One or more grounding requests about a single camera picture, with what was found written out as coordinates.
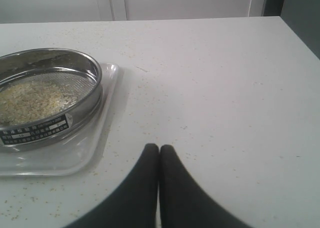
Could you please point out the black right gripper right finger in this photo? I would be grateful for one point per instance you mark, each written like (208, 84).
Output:
(183, 203)

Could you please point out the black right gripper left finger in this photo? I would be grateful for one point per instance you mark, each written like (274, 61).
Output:
(133, 204)

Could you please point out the grain mixture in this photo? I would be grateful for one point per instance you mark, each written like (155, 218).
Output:
(32, 101)

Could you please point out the round steel mesh sieve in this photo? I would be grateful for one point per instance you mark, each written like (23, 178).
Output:
(75, 71)

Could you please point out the white plastic tray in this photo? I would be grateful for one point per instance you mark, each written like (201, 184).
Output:
(71, 154)

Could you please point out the white cabinet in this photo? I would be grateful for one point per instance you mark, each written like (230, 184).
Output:
(43, 11)

